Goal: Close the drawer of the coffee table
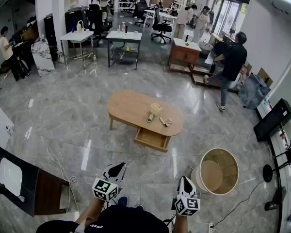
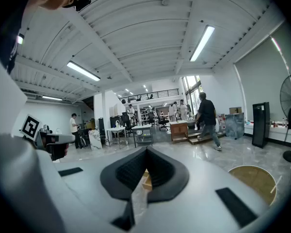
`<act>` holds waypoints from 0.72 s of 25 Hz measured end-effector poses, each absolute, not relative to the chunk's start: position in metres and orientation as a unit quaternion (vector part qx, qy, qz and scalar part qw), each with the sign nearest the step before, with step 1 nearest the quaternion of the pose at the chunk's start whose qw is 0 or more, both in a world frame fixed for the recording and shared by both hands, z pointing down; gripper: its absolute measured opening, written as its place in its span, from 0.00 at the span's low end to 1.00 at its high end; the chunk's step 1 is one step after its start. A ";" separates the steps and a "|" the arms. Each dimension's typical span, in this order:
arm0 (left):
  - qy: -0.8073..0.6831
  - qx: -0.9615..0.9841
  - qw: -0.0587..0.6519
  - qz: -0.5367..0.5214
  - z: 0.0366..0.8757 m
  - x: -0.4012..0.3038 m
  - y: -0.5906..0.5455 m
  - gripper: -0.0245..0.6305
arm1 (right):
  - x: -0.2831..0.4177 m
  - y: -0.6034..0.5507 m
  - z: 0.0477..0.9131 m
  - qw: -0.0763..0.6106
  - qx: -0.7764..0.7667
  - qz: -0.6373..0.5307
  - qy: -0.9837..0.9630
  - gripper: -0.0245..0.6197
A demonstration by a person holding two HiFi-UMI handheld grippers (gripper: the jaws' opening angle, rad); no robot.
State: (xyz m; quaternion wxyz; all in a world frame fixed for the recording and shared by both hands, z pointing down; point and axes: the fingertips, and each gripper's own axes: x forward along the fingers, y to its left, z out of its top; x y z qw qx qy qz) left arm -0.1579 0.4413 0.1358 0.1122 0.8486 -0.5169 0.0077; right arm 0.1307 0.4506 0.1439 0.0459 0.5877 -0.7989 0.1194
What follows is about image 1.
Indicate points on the black standing fan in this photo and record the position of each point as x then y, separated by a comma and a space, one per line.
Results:
267, 173

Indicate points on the person's black t-shirt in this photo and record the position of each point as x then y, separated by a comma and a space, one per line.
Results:
126, 220

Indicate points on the black bin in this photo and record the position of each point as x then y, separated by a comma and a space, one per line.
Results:
75, 19

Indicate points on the grey-framed white table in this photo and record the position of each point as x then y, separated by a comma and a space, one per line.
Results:
123, 36

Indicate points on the white veined marble slab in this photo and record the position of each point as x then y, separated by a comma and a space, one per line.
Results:
42, 57

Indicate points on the black office chair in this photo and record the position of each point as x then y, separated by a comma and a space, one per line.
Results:
95, 18
141, 8
160, 27

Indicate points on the white desk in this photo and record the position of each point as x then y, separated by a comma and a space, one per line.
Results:
165, 14

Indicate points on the clear spray bottle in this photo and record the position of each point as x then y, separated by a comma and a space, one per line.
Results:
123, 28

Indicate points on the yellow liquid bottle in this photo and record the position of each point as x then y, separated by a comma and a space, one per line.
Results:
79, 28

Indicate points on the person's left blue clog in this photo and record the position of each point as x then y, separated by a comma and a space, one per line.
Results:
122, 201

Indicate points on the glass entrance windows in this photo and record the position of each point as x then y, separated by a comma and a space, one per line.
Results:
229, 13

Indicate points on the person's blue clog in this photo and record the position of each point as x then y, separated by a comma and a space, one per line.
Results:
122, 201
140, 207

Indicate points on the bulky black case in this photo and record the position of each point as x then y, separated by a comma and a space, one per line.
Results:
220, 50

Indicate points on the white sink table steel legs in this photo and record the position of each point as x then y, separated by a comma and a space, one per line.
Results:
75, 36

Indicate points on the grey marble slab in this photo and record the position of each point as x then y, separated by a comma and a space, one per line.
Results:
253, 92

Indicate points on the low wooden platform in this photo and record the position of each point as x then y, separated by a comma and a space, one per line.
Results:
198, 78

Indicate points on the tall black cabinet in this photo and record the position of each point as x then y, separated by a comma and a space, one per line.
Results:
50, 33

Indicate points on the person's left forearm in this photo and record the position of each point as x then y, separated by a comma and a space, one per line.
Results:
91, 210

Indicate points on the white remote control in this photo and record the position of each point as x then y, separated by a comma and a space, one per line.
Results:
150, 118

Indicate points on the wooden coffee table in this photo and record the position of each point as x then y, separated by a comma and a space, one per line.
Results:
131, 105

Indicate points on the person's right blue clog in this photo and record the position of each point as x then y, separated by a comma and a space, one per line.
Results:
140, 207

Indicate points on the white box appliance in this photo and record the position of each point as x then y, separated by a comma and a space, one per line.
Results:
0, 125

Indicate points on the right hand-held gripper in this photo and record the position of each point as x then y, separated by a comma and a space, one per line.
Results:
188, 205

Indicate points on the wooden drawer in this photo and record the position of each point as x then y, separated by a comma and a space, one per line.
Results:
150, 138

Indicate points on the person's right forearm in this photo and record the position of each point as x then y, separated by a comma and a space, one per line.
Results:
181, 223

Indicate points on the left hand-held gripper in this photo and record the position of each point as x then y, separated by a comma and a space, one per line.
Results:
104, 189

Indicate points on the beige open box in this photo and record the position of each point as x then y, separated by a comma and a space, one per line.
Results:
156, 109

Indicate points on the large round white-rimmed table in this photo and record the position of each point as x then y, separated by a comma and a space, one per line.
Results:
230, 161

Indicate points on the black tower appliance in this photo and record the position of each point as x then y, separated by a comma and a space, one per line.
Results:
274, 120

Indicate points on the white power strip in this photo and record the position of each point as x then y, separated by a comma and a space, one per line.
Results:
211, 226

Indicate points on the dark brown vanity cabinet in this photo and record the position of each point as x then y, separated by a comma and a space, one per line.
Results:
48, 193

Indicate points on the cardboard box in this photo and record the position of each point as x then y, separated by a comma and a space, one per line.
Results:
265, 76

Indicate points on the white basin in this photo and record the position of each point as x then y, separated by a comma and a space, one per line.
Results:
9, 176

